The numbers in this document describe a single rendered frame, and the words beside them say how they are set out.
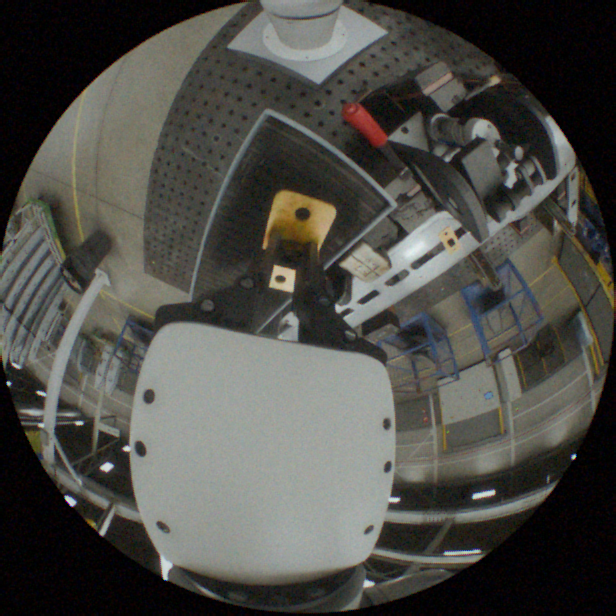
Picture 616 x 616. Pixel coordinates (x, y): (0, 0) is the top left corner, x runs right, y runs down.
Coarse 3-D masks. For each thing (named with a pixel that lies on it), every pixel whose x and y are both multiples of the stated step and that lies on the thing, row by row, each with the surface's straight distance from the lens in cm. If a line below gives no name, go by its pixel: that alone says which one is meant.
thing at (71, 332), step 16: (96, 272) 389; (96, 288) 370; (80, 304) 365; (80, 320) 361; (64, 336) 360; (64, 352) 353; (64, 368) 365; (48, 400) 370; (48, 416) 374; (48, 432) 381; (48, 448) 391
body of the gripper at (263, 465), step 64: (192, 384) 6; (256, 384) 6; (320, 384) 6; (384, 384) 8; (192, 448) 6; (256, 448) 6; (320, 448) 6; (384, 448) 8; (192, 512) 7; (256, 512) 6; (320, 512) 7; (384, 512) 9; (192, 576) 9; (256, 576) 8; (320, 576) 9
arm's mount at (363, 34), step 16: (352, 16) 66; (240, 32) 65; (256, 32) 64; (352, 32) 63; (368, 32) 64; (384, 32) 66; (240, 48) 62; (256, 48) 61; (352, 48) 60; (368, 48) 69; (272, 64) 62; (288, 64) 57; (304, 64) 57; (320, 64) 57; (336, 64) 57; (304, 80) 61; (320, 80) 56
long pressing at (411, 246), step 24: (552, 120) 72; (432, 216) 42; (408, 240) 43; (432, 240) 46; (408, 264) 48; (432, 264) 51; (360, 288) 50; (384, 288) 52; (408, 288) 55; (360, 312) 59; (288, 336) 72
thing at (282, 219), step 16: (288, 192) 11; (272, 208) 12; (288, 208) 12; (320, 208) 12; (272, 224) 12; (288, 224) 12; (304, 224) 12; (320, 224) 12; (288, 240) 13; (304, 240) 13; (320, 240) 13; (288, 256) 14; (288, 272) 15; (288, 288) 16
